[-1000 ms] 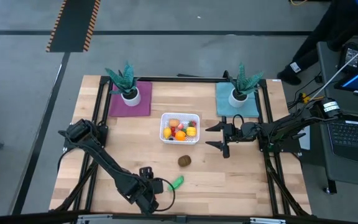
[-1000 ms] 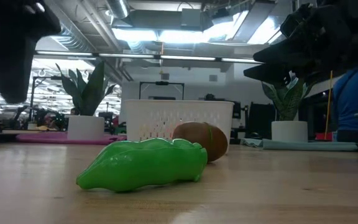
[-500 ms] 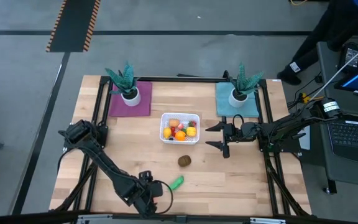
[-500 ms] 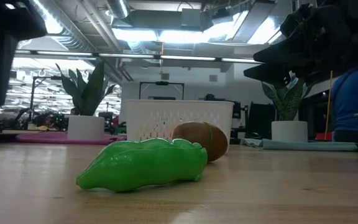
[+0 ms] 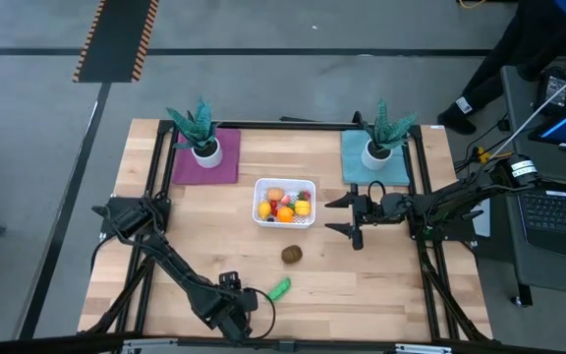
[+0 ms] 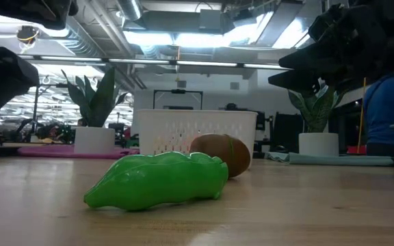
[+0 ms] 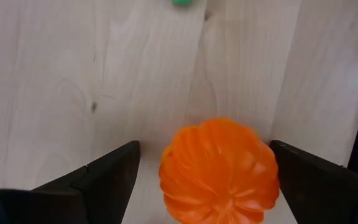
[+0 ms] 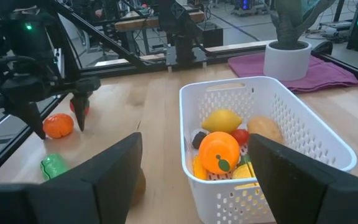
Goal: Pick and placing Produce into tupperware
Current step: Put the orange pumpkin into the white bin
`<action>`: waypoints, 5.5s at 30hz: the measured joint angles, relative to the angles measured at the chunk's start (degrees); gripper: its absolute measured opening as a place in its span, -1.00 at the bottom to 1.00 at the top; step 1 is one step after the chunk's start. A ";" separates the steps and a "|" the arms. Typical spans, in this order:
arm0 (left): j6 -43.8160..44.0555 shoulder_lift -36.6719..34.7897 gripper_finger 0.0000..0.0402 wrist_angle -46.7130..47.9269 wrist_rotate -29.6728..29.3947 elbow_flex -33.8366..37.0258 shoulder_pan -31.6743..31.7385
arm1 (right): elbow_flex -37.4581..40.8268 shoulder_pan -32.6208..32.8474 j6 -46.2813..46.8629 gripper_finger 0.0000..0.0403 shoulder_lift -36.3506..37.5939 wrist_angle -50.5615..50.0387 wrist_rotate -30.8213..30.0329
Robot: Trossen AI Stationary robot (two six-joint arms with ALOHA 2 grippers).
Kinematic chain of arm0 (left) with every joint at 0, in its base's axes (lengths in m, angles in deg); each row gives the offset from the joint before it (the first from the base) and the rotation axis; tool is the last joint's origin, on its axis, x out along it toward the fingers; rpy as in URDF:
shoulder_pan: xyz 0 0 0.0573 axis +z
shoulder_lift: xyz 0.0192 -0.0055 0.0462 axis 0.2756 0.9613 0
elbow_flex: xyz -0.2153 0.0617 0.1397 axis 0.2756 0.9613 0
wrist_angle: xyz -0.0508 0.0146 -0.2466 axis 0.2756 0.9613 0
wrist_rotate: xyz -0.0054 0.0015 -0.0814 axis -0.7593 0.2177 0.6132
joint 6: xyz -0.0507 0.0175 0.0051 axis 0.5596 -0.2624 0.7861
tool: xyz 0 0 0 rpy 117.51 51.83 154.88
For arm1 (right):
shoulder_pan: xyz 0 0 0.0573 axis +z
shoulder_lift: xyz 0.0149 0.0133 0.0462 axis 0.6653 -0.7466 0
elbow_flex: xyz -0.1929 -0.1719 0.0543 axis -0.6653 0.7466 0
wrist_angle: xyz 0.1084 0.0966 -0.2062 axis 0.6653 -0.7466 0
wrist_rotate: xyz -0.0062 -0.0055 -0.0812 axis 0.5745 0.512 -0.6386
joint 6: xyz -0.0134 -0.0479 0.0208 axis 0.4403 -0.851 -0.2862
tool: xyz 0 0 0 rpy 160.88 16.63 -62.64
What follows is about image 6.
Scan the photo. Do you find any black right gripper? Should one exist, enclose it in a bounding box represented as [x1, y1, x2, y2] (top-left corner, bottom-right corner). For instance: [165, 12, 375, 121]
[267, 20, 394, 93]

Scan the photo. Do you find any brown toy kiwi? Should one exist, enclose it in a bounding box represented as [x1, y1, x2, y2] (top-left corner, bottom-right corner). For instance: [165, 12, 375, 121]
[189, 133, 252, 179]

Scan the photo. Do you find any green snake plant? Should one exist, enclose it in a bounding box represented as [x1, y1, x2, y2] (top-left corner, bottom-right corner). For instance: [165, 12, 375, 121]
[287, 83, 352, 133]
[61, 67, 129, 128]

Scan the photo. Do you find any black ceiling dome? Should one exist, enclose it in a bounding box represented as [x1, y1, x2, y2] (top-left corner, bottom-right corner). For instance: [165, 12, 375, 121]
[16, 25, 40, 44]

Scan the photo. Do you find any black chair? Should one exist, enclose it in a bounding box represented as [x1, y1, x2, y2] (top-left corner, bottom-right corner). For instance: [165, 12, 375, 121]
[273, 111, 304, 153]

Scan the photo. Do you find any white round plant pot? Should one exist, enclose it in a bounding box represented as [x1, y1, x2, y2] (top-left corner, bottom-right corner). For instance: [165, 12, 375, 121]
[74, 126, 116, 155]
[298, 132, 340, 157]

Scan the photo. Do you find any purple cloth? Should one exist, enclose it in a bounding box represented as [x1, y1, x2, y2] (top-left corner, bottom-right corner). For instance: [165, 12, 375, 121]
[16, 143, 142, 160]

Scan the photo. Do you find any person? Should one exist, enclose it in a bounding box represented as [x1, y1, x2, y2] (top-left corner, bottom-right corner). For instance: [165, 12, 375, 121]
[363, 73, 394, 157]

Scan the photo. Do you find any teal cloth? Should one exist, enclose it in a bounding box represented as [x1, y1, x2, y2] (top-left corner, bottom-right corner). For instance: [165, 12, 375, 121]
[264, 151, 394, 167]

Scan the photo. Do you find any red object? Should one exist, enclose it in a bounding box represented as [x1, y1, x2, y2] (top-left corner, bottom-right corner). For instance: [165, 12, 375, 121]
[346, 145, 367, 155]

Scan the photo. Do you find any long ceiling tube light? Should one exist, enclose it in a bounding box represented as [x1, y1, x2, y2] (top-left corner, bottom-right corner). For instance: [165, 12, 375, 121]
[18, 54, 289, 71]

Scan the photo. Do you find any green object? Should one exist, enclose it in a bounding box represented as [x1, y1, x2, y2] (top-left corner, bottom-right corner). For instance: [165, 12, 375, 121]
[124, 135, 140, 148]

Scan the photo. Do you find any white perforated plastic basket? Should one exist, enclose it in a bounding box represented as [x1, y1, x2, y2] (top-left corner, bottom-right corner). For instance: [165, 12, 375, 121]
[137, 109, 258, 170]

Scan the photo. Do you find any green toy pea pod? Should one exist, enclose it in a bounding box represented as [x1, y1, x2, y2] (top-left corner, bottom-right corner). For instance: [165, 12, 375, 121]
[83, 151, 230, 212]

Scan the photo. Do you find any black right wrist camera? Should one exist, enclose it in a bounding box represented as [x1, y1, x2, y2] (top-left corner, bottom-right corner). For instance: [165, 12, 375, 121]
[308, 3, 347, 42]

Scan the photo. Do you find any yellow cable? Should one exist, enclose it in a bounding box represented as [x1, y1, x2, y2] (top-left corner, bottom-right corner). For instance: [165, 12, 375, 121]
[356, 77, 368, 145]

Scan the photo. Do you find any black gantry frame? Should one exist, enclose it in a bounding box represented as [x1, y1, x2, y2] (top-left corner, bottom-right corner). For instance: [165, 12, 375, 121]
[153, 89, 204, 110]

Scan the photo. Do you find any silver round air duct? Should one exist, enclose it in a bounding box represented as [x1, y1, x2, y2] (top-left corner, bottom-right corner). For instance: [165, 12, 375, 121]
[116, 0, 143, 21]

